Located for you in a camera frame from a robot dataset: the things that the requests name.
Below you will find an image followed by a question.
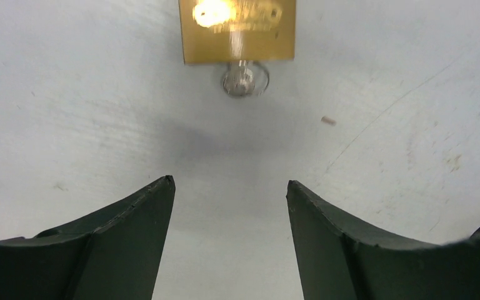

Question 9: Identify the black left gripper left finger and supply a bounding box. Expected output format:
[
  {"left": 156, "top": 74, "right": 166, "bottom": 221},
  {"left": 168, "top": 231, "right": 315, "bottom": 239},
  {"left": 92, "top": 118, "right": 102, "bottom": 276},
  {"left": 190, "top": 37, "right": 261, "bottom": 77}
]
[{"left": 0, "top": 176, "right": 176, "bottom": 299}]

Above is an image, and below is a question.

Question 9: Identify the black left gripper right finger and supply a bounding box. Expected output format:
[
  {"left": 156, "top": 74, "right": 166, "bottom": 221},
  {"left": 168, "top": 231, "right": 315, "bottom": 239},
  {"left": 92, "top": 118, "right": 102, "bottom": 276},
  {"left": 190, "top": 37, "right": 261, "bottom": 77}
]
[{"left": 286, "top": 181, "right": 480, "bottom": 299}]

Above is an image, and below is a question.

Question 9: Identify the large brass padlock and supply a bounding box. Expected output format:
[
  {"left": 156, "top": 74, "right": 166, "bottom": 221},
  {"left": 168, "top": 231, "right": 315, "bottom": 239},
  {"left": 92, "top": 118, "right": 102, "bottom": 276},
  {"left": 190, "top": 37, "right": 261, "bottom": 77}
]
[{"left": 178, "top": 0, "right": 297, "bottom": 65}]

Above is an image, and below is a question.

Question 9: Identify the large padlock silver key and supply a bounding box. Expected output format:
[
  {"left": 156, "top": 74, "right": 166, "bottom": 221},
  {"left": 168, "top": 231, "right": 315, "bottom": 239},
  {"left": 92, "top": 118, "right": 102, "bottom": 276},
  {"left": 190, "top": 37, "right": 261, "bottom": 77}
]
[{"left": 221, "top": 60, "right": 271, "bottom": 98}]

